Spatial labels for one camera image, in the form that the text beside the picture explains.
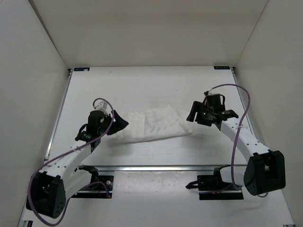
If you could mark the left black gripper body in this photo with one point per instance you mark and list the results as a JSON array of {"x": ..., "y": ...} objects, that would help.
[{"x": 107, "y": 120}]

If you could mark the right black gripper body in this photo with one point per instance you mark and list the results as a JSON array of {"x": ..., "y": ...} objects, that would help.
[{"x": 203, "y": 117}]

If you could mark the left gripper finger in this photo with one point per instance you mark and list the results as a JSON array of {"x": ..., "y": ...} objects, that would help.
[
  {"x": 118, "y": 120},
  {"x": 116, "y": 128}
]

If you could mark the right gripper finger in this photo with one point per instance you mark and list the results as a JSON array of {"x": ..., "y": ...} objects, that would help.
[
  {"x": 197, "y": 106},
  {"x": 192, "y": 115}
]

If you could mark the white pleated skirt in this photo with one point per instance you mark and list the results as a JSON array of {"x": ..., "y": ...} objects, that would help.
[{"x": 155, "y": 124}]

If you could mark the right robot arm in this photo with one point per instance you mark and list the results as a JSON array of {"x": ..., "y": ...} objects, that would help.
[{"x": 265, "y": 169}]

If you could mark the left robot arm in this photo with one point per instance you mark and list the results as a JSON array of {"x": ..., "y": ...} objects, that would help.
[{"x": 53, "y": 186}]

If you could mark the right blue corner label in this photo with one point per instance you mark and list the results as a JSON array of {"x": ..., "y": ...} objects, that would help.
[{"x": 221, "y": 67}]

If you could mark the blue corner label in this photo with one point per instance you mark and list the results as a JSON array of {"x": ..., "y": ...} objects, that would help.
[
  {"x": 221, "y": 67},
  {"x": 81, "y": 69}
]

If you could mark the left blue corner label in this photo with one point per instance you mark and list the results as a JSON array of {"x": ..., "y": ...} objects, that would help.
[{"x": 81, "y": 69}]

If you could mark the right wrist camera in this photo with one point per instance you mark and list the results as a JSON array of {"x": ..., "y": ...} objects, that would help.
[{"x": 214, "y": 100}]

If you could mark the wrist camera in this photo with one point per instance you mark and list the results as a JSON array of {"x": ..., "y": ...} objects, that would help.
[
  {"x": 214, "y": 100},
  {"x": 101, "y": 106}
]

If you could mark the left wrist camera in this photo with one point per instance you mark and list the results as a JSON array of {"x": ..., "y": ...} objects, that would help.
[{"x": 101, "y": 106}]

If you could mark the aluminium table front rail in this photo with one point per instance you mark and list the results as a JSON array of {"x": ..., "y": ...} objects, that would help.
[{"x": 134, "y": 168}]

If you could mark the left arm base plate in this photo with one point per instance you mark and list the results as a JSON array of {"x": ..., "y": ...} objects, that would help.
[{"x": 98, "y": 190}]

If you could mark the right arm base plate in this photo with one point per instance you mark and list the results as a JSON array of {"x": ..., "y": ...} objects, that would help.
[{"x": 212, "y": 189}]

